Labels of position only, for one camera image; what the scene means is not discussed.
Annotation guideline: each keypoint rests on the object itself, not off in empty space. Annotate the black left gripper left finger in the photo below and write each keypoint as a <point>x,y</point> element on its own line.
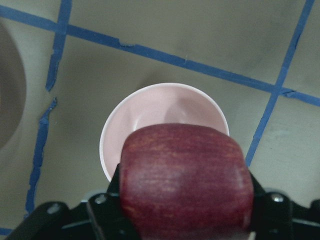
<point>107,204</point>

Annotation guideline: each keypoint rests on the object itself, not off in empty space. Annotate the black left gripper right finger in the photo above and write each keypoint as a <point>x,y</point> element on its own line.
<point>270,204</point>

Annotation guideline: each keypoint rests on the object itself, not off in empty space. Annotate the red apple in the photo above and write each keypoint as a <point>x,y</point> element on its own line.
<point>185,182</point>

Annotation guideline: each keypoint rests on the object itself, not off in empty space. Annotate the pink bowl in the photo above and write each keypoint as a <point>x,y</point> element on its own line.
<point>162,103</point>

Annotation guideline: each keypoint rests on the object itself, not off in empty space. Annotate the pink plate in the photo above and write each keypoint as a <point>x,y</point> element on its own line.
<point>13,87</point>

